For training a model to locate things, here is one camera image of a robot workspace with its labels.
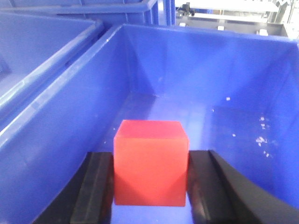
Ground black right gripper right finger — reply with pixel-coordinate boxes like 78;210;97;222
187;150;299;224

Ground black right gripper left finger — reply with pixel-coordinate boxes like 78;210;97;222
34;152;114;224

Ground red foam cube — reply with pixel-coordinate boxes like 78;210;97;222
114;120;189;207

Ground blue target bin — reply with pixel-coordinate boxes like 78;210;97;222
0;24;299;224

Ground blue neighbouring bin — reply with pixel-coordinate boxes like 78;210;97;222
0;11;104;124

